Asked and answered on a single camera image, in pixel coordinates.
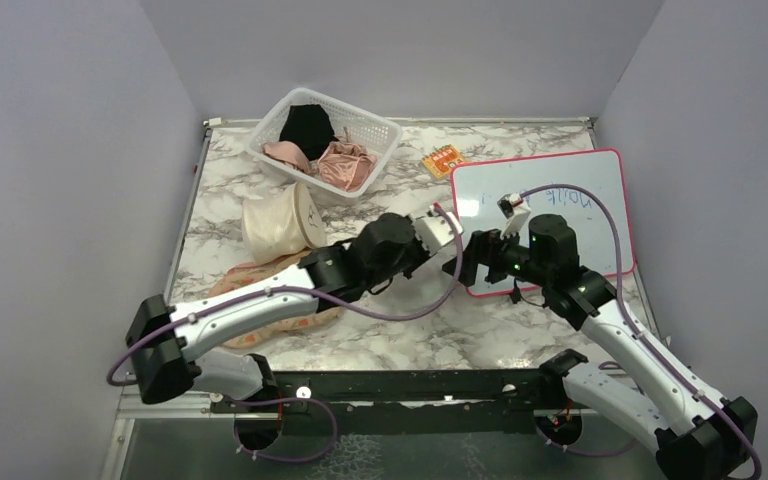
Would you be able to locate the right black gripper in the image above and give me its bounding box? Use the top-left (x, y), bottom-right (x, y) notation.
top-left (443, 223), bottom-right (551, 287)

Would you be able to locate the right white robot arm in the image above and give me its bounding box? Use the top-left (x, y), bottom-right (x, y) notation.
top-left (443, 214), bottom-right (762, 479)

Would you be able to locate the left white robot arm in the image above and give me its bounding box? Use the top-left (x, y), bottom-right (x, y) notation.
top-left (125, 208), bottom-right (462, 405)

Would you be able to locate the pink satin bra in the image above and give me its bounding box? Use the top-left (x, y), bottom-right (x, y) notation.
top-left (316, 141), bottom-right (378, 192)

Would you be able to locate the cream cylindrical laundry bag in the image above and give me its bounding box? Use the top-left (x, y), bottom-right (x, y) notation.
top-left (241, 183), bottom-right (327, 265)

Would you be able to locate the beige bra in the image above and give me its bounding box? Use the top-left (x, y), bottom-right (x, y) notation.
top-left (261, 141), bottom-right (312, 174)

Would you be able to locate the floral orange laundry bag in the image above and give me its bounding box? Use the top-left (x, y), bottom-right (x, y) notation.
top-left (208, 249), bottom-right (343, 351)

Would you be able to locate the pink framed whiteboard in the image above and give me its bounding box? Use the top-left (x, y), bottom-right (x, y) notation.
top-left (450, 149), bottom-right (636, 276)

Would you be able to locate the orange card pack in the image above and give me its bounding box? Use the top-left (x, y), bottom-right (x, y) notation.
top-left (422, 144), bottom-right (467, 179)

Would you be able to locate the white plastic basket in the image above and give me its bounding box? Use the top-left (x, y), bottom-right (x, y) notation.
top-left (245, 87), bottom-right (403, 206)

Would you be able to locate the black garment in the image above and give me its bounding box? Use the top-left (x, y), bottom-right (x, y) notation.
top-left (279, 104), bottom-right (337, 161)

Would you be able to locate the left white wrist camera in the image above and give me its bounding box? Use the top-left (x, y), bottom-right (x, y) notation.
top-left (410, 203), bottom-right (463, 256)

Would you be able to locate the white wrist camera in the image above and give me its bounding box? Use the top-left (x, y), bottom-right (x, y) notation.
top-left (497, 193), bottom-right (531, 239)
top-left (410, 203), bottom-right (463, 256)

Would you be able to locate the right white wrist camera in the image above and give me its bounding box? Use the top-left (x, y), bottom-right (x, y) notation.
top-left (497, 193), bottom-right (531, 239)

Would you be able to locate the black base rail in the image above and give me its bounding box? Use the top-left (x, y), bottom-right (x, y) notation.
top-left (210, 368), bottom-right (577, 436)

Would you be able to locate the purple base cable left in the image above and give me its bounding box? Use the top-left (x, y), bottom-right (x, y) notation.
top-left (232, 396), bottom-right (339, 465)

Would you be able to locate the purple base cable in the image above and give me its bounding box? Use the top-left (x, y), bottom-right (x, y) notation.
top-left (534, 360), bottom-right (644, 460)
top-left (232, 396), bottom-right (339, 465)

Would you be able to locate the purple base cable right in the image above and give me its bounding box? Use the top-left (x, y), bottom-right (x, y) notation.
top-left (534, 360), bottom-right (644, 460)

